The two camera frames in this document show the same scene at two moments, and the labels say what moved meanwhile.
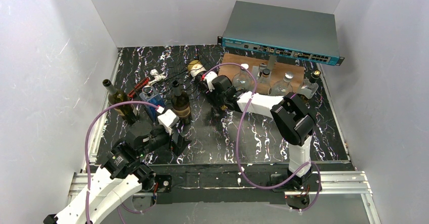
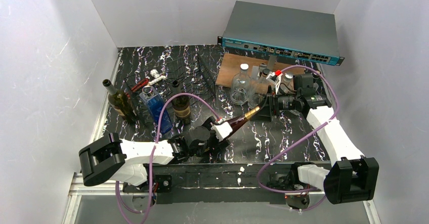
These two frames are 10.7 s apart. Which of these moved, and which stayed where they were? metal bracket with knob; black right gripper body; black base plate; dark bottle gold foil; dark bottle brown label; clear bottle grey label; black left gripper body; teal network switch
Moved: dark bottle gold foil; black right gripper body; black left gripper body
Stayed: dark bottle brown label; black base plate; clear bottle grey label; teal network switch; metal bracket with knob
